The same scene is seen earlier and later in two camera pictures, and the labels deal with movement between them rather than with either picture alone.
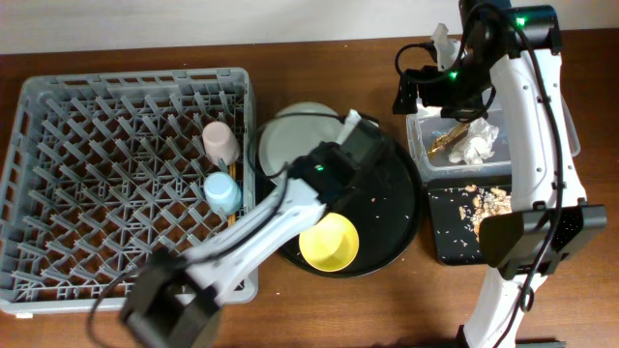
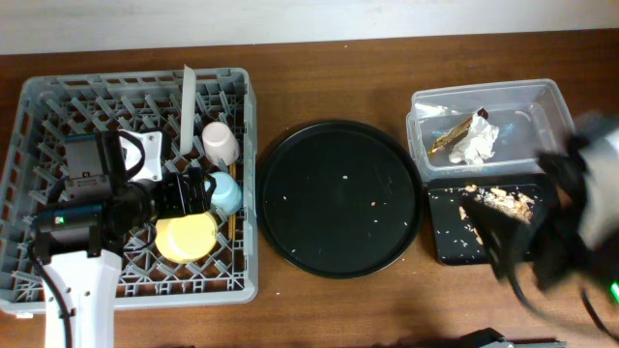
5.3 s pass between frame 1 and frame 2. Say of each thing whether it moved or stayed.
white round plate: moved
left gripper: moved
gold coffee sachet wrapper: stayed
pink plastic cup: stayed
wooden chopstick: stayed
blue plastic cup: stayed
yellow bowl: moved
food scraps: stayed
